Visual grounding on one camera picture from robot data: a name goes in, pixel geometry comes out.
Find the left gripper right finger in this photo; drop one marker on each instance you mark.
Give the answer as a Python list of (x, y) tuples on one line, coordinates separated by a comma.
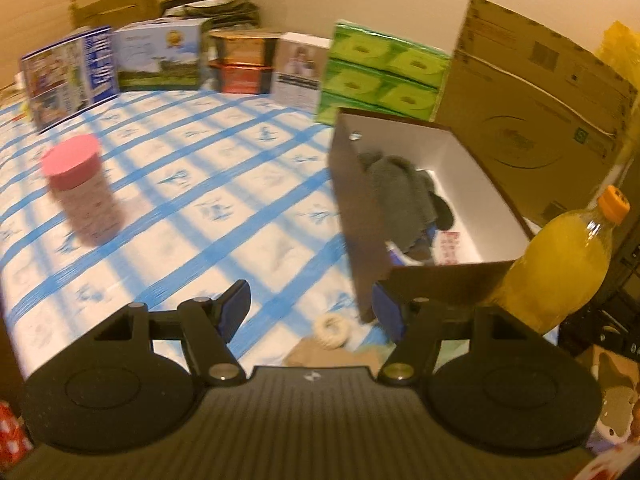
[(388, 313)]

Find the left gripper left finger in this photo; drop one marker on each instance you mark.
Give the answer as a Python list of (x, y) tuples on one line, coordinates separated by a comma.
[(231, 309)]

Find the black round soft pad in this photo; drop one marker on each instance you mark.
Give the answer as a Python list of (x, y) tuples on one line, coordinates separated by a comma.
[(444, 216)]

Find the grey knitted cloth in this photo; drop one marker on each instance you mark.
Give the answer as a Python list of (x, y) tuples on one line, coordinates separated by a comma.
[(403, 194)]

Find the orange juice bottle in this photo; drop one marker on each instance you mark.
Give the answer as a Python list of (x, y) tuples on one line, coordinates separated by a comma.
[(564, 265)]

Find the blue checked bed sheet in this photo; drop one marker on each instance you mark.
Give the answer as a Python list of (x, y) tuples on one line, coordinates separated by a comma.
[(214, 189)]

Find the dark brown open box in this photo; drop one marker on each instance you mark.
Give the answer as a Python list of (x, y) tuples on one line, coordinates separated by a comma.
[(459, 266)]

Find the pink lidded canister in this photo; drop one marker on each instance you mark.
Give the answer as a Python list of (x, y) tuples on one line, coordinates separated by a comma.
[(77, 180)]

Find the green tissue pack stack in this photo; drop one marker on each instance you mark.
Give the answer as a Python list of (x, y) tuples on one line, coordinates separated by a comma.
[(370, 70)]

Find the orange gift box stack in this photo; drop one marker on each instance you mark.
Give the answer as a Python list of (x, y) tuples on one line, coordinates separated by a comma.
[(244, 60)]

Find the large cardboard box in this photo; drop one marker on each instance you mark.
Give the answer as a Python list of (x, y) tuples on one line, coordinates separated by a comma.
[(545, 116)]

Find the white picture box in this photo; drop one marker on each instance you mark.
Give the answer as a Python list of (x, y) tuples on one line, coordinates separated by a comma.
[(298, 66)]

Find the red checked cloth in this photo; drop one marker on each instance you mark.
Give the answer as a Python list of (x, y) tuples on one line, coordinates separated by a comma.
[(14, 444)]

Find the cow picture milk box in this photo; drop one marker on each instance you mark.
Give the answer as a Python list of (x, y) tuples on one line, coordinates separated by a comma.
[(162, 54)]

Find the blue white milk carton box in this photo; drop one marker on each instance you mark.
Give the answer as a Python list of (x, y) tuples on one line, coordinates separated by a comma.
[(70, 76)]

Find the dark bag at headboard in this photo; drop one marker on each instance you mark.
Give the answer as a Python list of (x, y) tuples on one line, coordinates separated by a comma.
[(222, 13)]

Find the brown cardboard box at headboard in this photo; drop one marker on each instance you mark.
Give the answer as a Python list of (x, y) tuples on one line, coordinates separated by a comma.
[(114, 13)]

